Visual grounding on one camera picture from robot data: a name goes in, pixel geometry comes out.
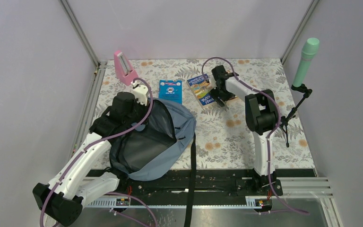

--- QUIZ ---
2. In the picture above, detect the blue student backpack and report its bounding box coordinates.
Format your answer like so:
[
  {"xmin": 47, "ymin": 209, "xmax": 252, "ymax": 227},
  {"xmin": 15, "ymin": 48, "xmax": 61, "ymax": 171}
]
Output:
[{"xmin": 109, "ymin": 99, "xmax": 197, "ymax": 227}]

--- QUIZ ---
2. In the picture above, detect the orange book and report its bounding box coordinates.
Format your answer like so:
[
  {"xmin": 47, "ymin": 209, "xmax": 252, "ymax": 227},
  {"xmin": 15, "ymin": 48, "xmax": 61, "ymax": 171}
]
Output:
[{"xmin": 224, "ymin": 73, "xmax": 236, "ymax": 101}]

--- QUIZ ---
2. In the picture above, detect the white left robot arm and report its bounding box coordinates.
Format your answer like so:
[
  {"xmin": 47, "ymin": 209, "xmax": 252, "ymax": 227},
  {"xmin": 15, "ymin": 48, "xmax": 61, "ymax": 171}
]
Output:
[{"xmin": 32, "ymin": 92, "xmax": 154, "ymax": 227}]

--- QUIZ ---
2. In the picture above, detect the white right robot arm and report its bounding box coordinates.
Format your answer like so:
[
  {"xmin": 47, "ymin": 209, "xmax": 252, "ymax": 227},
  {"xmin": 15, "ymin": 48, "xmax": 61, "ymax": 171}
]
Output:
[{"xmin": 209, "ymin": 65, "xmax": 279, "ymax": 195}]

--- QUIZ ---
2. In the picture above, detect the floral tablecloth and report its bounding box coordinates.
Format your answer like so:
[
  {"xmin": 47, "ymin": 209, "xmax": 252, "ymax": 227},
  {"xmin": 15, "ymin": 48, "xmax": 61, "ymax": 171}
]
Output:
[{"xmin": 93, "ymin": 58, "xmax": 315, "ymax": 169}]

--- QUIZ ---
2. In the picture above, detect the blue treehouse book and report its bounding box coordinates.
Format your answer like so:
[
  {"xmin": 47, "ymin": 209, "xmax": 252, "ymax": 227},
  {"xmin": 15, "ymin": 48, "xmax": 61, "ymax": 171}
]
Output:
[{"xmin": 187, "ymin": 74, "xmax": 216, "ymax": 109}]

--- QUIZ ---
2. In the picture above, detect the blue round package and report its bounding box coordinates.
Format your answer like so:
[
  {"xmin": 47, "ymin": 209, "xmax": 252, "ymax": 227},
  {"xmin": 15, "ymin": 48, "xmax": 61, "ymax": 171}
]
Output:
[{"xmin": 158, "ymin": 80, "xmax": 182, "ymax": 104}]

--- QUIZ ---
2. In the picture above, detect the black tripod stand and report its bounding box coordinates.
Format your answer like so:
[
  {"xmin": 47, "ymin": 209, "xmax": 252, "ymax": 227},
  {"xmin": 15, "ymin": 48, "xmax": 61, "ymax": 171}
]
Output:
[{"xmin": 279, "ymin": 84, "xmax": 312, "ymax": 148}]

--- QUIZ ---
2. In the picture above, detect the pink metronome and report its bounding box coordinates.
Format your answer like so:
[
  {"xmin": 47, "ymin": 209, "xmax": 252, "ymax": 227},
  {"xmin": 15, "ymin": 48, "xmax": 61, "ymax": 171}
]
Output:
[{"xmin": 114, "ymin": 51, "xmax": 138, "ymax": 86}]

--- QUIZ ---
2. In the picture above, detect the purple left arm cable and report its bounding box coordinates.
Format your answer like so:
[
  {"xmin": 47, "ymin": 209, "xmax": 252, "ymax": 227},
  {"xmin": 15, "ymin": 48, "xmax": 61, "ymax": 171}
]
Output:
[{"xmin": 39, "ymin": 78, "xmax": 161, "ymax": 227}]

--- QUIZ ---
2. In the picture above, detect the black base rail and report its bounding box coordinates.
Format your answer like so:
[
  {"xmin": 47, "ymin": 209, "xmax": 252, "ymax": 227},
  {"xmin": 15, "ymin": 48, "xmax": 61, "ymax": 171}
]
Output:
[{"xmin": 115, "ymin": 169, "xmax": 283, "ymax": 208}]

